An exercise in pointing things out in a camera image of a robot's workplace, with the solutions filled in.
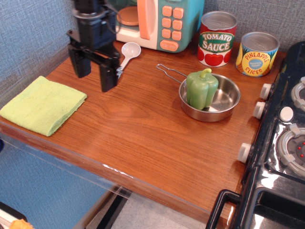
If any black toy stove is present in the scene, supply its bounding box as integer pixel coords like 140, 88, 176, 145
206, 42, 305, 229

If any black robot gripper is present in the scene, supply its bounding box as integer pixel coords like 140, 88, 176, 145
68, 0, 120, 93

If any orange object bottom left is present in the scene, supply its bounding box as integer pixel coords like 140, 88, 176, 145
9, 219, 34, 229

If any green folded rag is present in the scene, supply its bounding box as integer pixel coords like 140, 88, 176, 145
0, 76, 87, 136

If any white stove knob top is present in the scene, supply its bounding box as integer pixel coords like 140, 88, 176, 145
260, 83, 272, 100

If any small steel pan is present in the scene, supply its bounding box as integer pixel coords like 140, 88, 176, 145
156, 64, 241, 123

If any white stove knob middle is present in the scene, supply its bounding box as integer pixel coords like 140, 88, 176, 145
253, 102, 265, 119

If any white and teal toy spoon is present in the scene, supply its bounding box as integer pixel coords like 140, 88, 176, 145
118, 42, 142, 78

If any white stove knob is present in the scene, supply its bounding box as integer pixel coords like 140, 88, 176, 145
237, 143, 252, 163
260, 83, 272, 100
253, 102, 265, 119

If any tomato sauce can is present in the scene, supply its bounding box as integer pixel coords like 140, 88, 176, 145
197, 11, 238, 67

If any pineapple slices can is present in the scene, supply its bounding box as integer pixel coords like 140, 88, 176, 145
235, 31, 280, 77

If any white stove knob bottom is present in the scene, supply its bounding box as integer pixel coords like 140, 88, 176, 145
237, 143, 252, 163

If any orange microwave turntable plate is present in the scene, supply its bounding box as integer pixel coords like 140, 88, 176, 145
117, 6, 139, 26

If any teal toy microwave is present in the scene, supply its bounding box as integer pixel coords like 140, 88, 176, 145
108, 0, 204, 53

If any green toy bell pepper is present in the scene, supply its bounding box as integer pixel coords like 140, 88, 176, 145
186, 68, 219, 110

